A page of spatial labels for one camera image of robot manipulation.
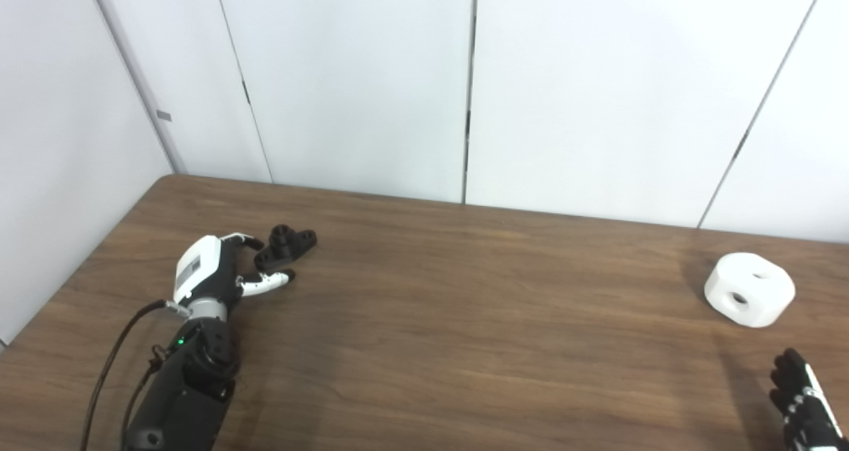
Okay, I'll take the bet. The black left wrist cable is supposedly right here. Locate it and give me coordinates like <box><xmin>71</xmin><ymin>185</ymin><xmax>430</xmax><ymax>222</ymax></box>
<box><xmin>79</xmin><ymin>298</ymin><xmax>194</xmax><ymax>451</ymax></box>

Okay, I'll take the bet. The round white piece with holes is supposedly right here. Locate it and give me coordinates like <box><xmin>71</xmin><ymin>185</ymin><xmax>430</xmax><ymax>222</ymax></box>
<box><xmin>703</xmin><ymin>251</ymin><xmax>797</xmax><ymax>329</ymax></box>

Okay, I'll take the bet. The black flanged holder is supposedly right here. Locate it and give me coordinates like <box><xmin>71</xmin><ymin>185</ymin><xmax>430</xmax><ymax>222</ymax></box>
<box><xmin>253</xmin><ymin>224</ymin><xmax>318</xmax><ymax>272</ymax></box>

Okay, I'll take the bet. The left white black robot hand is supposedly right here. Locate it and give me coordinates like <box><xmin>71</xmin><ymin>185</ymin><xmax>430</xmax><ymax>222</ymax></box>
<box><xmin>173</xmin><ymin>231</ymin><xmax>296</xmax><ymax>307</ymax></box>

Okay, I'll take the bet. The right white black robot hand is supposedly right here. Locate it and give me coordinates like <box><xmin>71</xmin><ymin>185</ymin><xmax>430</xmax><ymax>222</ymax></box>
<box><xmin>769</xmin><ymin>348</ymin><xmax>849</xmax><ymax>451</ymax></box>

